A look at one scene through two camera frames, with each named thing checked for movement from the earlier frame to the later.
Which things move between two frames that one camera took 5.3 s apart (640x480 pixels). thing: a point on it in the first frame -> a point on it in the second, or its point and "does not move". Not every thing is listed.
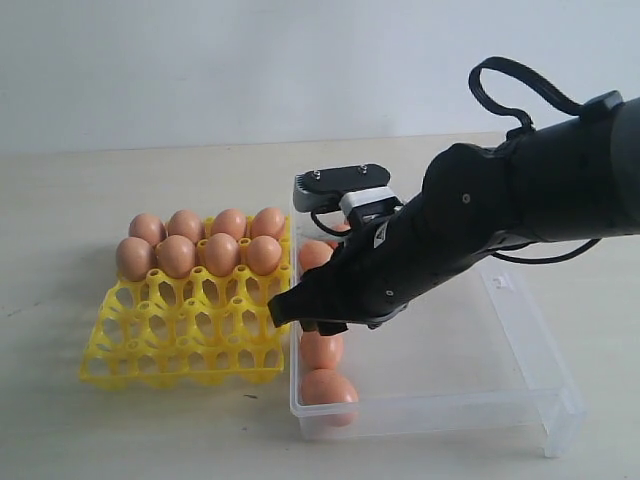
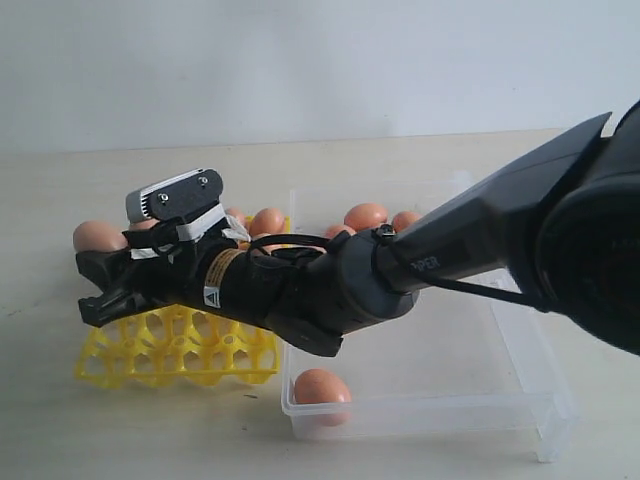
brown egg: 268,221 does not move
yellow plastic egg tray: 210,327 does not move
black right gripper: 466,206 -> 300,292
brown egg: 319,351 -> 98,236
